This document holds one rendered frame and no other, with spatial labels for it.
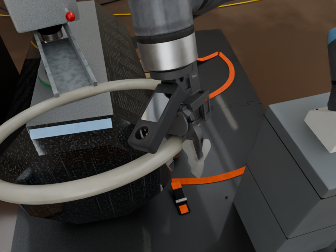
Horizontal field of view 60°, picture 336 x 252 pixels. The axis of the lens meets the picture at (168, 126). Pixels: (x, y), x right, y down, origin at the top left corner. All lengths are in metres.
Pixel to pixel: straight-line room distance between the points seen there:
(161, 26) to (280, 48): 2.81
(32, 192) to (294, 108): 1.02
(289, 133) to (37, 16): 0.98
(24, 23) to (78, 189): 0.78
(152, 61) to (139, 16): 0.06
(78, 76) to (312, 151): 0.83
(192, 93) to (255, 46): 2.65
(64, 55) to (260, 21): 2.77
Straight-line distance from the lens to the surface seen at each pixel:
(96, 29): 1.71
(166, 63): 0.43
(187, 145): 0.50
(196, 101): 0.49
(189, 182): 1.92
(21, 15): 1.13
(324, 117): 1.14
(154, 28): 0.42
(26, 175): 1.36
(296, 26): 3.62
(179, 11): 0.43
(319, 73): 3.01
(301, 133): 1.18
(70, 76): 0.98
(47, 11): 1.13
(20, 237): 1.95
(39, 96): 1.35
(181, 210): 1.82
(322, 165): 1.12
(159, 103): 0.45
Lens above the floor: 1.67
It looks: 49 degrees down
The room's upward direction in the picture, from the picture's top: straight up
